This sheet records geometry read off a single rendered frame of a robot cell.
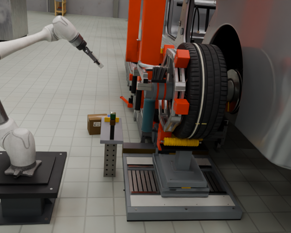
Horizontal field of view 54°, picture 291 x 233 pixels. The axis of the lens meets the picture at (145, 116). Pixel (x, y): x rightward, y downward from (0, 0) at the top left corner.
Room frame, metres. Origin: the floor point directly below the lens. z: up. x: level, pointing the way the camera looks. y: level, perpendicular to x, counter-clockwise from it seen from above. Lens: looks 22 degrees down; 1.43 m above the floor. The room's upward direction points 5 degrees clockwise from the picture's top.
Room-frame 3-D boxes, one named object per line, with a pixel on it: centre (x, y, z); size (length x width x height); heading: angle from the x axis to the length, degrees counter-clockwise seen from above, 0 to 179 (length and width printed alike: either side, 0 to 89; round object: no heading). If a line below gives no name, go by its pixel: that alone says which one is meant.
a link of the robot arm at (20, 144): (1.63, 0.78, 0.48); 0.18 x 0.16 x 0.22; 49
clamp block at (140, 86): (1.73, 0.03, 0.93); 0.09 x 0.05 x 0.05; 99
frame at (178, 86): (1.93, -0.15, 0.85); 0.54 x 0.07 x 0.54; 9
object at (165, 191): (2.01, -0.31, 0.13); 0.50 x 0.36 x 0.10; 9
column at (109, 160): (2.11, 0.26, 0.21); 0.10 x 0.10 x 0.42; 9
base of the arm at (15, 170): (1.60, 0.78, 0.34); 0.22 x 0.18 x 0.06; 1
